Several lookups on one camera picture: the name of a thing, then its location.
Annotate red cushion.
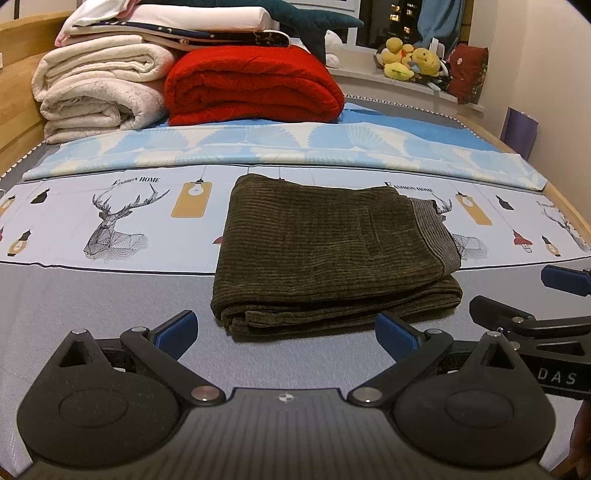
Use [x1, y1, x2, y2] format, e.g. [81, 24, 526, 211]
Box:
[446, 43, 490, 105]

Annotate red folded blanket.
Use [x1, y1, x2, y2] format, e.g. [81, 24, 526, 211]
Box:
[164, 45, 346, 127]

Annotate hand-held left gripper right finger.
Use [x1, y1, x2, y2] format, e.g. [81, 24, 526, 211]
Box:
[346, 312, 533, 408]

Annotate black white plush toy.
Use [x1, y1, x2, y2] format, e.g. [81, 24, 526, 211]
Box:
[427, 69, 452, 92]

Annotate dark teal shark plush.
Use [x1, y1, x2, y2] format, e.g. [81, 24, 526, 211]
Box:
[217, 0, 365, 63]

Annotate blue curtain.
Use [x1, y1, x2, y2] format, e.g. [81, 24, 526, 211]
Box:
[417, 0, 468, 48]

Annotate deer print bed sheet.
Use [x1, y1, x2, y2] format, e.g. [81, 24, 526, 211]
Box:
[0, 162, 591, 480]

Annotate window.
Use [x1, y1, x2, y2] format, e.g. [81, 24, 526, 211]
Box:
[318, 0, 424, 49]

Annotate cream folded quilt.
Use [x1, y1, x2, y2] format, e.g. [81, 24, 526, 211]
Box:
[31, 36, 180, 145]

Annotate stack of folded pillows and sheets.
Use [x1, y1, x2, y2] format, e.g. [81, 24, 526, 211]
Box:
[69, 0, 274, 38]

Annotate purple box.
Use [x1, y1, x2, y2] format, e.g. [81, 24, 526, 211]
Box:
[501, 107, 540, 163]

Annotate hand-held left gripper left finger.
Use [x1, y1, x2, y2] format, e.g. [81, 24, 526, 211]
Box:
[45, 310, 228, 408]

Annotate white windowsill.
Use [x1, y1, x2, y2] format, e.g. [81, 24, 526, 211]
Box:
[329, 67, 486, 114]

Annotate dark star-print cloth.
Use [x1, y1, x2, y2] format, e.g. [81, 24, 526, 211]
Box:
[115, 21, 293, 51]

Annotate yellow plush toy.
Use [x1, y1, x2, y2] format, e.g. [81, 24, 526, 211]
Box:
[379, 37, 415, 81]
[408, 47, 443, 78]

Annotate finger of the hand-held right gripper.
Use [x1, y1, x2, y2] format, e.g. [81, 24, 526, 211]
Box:
[468, 295, 591, 340]
[540, 265, 591, 299]

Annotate light blue patterned blanket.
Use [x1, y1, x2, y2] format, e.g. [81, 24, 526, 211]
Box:
[22, 102, 551, 193]

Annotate pink cloth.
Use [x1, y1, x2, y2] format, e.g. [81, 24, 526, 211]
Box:
[54, 0, 139, 47]

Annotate olive corduroy pants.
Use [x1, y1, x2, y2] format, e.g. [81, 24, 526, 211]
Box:
[210, 174, 464, 342]

